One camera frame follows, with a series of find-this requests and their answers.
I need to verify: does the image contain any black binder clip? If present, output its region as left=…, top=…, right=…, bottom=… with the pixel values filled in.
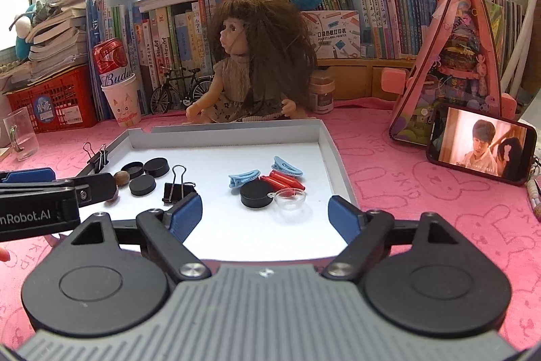
left=162, top=164, right=196, bottom=205
left=83, top=142, right=108, bottom=174

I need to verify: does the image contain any brown wooden bead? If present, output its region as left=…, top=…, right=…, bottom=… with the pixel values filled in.
left=114, top=171, right=130, bottom=188

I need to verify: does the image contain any clear plastic dish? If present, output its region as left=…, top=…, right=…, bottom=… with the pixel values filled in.
left=273, top=188, right=306, bottom=212

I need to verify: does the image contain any red crayon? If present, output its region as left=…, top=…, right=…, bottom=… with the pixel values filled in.
left=259, top=176, right=295, bottom=196
left=269, top=171, right=305, bottom=190

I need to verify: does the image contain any large black round disc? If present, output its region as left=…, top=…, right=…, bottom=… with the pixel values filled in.
left=239, top=180, right=273, bottom=209

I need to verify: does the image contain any left hand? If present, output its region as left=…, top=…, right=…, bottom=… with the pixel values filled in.
left=0, top=247, right=10, bottom=262

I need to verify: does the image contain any clear glass mug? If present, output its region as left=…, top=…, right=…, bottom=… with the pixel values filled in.
left=3, top=107, right=39, bottom=161

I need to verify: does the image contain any black binder clip on rim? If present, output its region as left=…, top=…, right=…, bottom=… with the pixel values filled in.
left=83, top=142, right=108, bottom=174

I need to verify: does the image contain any white cardboard tray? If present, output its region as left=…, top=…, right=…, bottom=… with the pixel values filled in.
left=80, top=119, right=355, bottom=262

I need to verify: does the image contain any red plastic crate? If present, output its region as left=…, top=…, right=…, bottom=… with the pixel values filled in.
left=6, top=64, right=97, bottom=134

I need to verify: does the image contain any white paper cat cup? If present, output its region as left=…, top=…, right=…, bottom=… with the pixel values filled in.
left=102, top=74, right=142, bottom=127

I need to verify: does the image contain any black miniature bicycle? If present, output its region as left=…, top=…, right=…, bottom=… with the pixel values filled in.
left=149, top=68, right=213, bottom=114

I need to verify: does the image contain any smartphone playing video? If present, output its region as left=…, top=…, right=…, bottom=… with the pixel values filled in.
left=426, top=105, right=537, bottom=186

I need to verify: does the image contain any small brown jar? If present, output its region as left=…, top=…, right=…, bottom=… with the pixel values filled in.
left=309, top=70, right=336, bottom=114

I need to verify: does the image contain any stack of books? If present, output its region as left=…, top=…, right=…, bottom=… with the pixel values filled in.
left=1, top=0, right=87, bottom=82

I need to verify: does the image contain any red Budweiser can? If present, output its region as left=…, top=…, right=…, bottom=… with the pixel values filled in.
left=93, top=39, right=132, bottom=87

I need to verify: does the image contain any small blue plush left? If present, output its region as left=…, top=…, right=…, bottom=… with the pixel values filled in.
left=9, top=1, right=42, bottom=61

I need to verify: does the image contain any brown-haired doll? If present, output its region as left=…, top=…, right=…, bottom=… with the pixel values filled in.
left=186, top=0, right=317, bottom=124

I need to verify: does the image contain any pink triangular dollhouse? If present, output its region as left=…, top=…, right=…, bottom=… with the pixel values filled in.
left=381, top=0, right=516, bottom=146

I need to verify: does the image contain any white label printer box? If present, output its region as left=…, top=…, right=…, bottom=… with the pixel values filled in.
left=301, top=10, right=362, bottom=59

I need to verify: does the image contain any white charging cable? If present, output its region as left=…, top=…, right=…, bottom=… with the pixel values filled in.
left=523, top=157, right=541, bottom=223

